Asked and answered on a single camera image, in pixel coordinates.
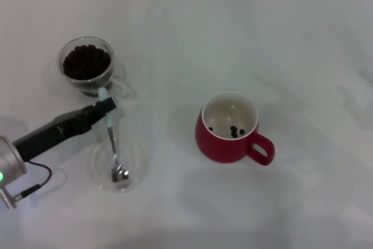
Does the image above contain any clear glass saucer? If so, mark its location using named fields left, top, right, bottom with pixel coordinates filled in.
left=92, top=141, right=149, bottom=193

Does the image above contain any clear glass handled cup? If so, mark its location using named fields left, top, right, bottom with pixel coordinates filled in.
left=57, top=36, right=136, bottom=100

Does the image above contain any dark coffee bean pile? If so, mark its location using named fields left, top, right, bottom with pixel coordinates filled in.
left=62, top=44, right=112, bottom=97

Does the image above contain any dark thin arm cable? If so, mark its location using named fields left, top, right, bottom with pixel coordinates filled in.
left=13, top=160, right=54, bottom=200

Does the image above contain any red mug white inside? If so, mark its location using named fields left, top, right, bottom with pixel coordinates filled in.
left=195, top=91, right=276, bottom=167

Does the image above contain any light blue handled metal spoon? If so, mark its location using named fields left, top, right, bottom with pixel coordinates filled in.
left=97, top=87, right=132, bottom=188

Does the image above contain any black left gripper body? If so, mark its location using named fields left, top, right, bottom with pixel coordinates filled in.
left=13, top=108, right=93, bottom=162

